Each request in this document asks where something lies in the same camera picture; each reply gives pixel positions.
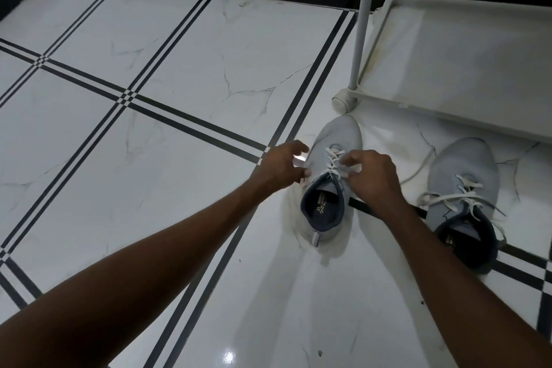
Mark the person's left hand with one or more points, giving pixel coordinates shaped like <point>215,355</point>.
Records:
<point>276,169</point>

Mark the person's right forearm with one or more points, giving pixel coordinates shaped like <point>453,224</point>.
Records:
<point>465,294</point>

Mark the person's right hand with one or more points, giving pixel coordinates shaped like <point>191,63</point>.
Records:
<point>375,178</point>

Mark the person's left forearm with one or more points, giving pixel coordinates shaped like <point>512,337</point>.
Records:
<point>129,277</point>

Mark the grey sneaker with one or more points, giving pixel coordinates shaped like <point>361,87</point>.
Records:
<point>340,135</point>
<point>465,160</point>

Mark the white shoe rack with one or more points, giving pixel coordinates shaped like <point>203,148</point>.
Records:
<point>465,61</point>

